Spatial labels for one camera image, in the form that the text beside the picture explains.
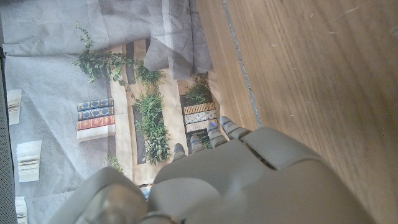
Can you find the printed fabric backdrop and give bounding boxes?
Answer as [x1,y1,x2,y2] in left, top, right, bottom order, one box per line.
[0,0,224,224]

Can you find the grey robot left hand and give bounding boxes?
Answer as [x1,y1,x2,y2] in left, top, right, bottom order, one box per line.
[46,116,379,224]

